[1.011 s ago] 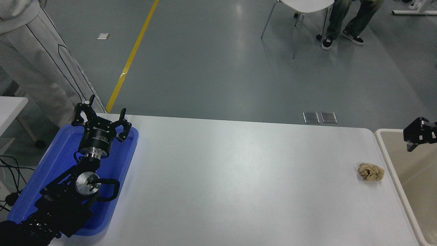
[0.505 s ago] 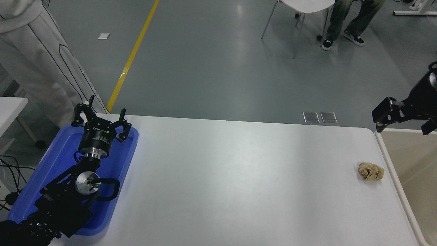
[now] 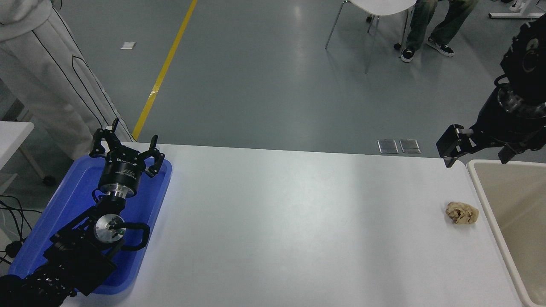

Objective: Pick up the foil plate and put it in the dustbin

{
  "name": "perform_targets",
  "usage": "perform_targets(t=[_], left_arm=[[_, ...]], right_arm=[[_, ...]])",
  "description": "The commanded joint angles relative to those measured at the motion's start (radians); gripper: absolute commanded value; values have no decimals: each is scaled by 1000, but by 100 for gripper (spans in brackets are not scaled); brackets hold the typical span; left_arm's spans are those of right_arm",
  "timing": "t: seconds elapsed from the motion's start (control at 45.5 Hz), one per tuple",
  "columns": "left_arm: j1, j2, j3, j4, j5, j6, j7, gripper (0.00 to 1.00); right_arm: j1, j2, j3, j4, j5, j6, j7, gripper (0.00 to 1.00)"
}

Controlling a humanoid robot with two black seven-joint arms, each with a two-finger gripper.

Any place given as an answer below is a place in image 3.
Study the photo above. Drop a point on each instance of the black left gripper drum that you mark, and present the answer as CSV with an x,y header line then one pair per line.
x,y
120,172

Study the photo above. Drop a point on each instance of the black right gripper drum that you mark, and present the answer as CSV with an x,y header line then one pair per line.
x,y
499,125

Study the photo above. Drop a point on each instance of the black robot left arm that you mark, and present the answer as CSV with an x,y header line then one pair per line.
x,y
76,256

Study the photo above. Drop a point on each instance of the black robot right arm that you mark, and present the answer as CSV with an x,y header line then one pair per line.
x,y
529,64

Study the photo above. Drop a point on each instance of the silver floor outlet plate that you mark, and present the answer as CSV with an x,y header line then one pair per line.
x,y
387,146
410,146

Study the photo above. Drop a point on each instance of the blue plastic tray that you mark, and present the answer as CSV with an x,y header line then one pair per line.
x,y
72,192

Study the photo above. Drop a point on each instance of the large pale bin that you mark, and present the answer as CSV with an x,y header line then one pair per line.
x,y
520,221

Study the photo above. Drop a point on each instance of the crumpled tan paper ball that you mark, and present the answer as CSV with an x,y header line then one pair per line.
x,y
462,213

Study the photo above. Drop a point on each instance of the small white side table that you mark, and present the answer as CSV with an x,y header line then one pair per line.
x,y
13,134

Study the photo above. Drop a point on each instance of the standing person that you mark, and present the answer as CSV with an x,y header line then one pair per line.
x,y
42,64

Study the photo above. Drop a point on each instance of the white table base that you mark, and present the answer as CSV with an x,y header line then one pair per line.
x,y
512,15

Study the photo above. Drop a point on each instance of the seated person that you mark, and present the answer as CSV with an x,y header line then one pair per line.
x,y
426,21

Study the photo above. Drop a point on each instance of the white chair with metal legs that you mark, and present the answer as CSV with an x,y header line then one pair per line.
x,y
384,5

